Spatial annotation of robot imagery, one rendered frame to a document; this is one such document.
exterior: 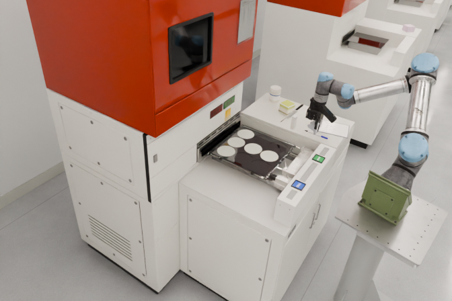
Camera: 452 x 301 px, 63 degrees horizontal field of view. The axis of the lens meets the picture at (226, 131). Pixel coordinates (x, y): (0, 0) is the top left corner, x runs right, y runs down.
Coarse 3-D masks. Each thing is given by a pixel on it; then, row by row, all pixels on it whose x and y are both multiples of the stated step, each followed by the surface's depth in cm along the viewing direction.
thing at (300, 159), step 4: (300, 156) 211; (304, 156) 211; (308, 156) 211; (296, 160) 207; (300, 160) 208; (304, 160) 208; (292, 164) 204; (296, 164) 204; (300, 164) 205; (292, 168) 201; (296, 168) 201; (300, 168) 202; (284, 176) 195; (276, 184) 190; (280, 188) 189; (284, 188) 188
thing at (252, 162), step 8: (240, 128) 228; (248, 128) 228; (232, 136) 220; (256, 136) 221; (264, 136) 222; (224, 144) 212; (264, 144) 215; (272, 144) 215; (280, 144) 216; (288, 144) 216; (216, 152) 206; (240, 152) 207; (280, 152) 210; (232, 160) 201; (240, 160) 201; (248, 160) 202; (256, 160) 202; (248, 168) 196; (256, 168) 196; (264, 168) 197; (272, 168) 198; (264, 176) 191
